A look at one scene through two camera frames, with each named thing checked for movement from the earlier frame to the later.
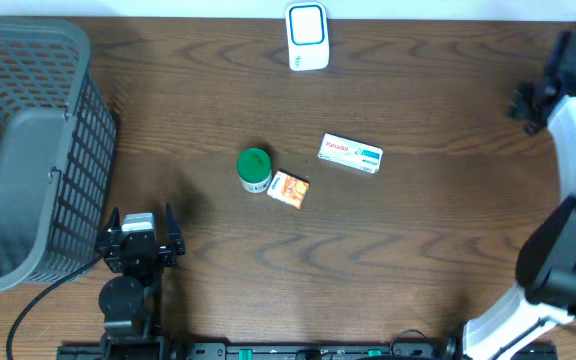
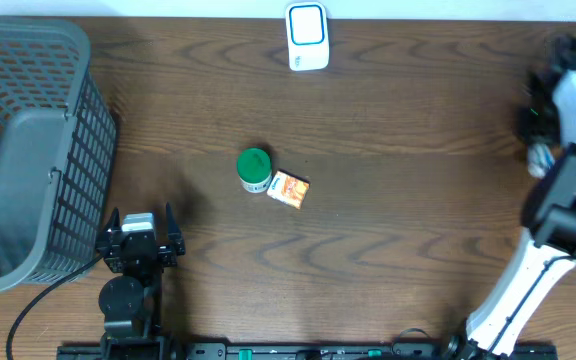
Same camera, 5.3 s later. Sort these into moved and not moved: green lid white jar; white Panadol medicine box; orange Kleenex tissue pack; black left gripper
Moved: white Panadol medicine box
Not moved: orange Kleenex tissue pack; green lid white jar; black left gripper
